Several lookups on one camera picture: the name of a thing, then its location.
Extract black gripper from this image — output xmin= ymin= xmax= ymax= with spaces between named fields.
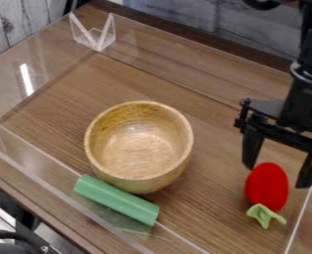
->
xmin=234 ymin=98 xmax=312 ymax=189

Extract red felt fruit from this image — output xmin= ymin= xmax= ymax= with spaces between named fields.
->
xmin=243 ymin=162 xmax=289 ymax=229

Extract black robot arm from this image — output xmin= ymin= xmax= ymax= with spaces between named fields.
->
xmin=234 ymin=0 xmax=312 ymax=189

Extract wooden bowl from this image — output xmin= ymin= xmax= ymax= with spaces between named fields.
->
xmin=83 ymin=100 xmax=194 ymax=193

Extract green rectangular block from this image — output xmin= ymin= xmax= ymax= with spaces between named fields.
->
xmin=75 ymin=175 xmax=160 ymax=226

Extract clear acrylic tray walls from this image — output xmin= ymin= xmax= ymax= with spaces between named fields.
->
xmin=0 ymin=15 xmax=312 ymax=254

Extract black metal stand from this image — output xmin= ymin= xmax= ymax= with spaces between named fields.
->
xmin=0 ymin=221 xmax=55 ymax=254

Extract clear acrylic corner bracket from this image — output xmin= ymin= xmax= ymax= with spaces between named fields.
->
xmin=69 ymin=13 xmax=116 ymax=52

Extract black cable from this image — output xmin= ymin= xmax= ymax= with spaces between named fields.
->
xmin=0 ymin=229 xmax=31 ymax=244

